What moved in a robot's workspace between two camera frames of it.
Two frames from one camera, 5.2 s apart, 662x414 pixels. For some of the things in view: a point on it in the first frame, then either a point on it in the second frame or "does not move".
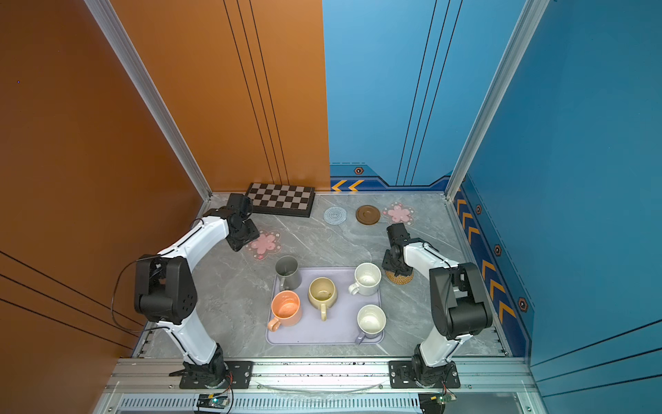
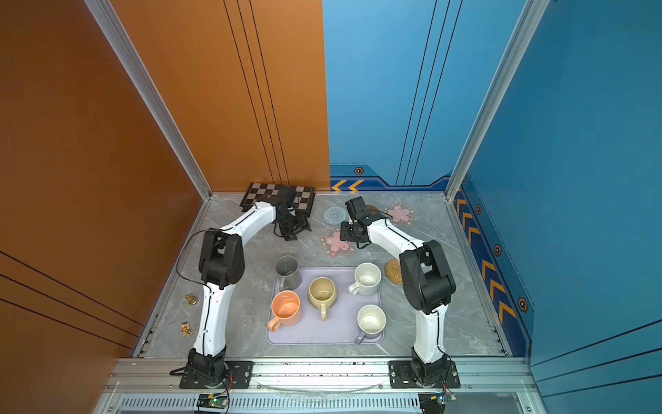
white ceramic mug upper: (367, 278) does not move
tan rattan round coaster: (399, 279) does not move
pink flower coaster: (266, 242) -> (334, 246)
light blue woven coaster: (334, 216) does not move
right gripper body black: (388, 261) -> (349, 231)
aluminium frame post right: (531, 14) does not move
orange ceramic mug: (286, 310) does not move
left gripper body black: (249, 233) -> (295, 224)
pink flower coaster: (397, 213) does not move
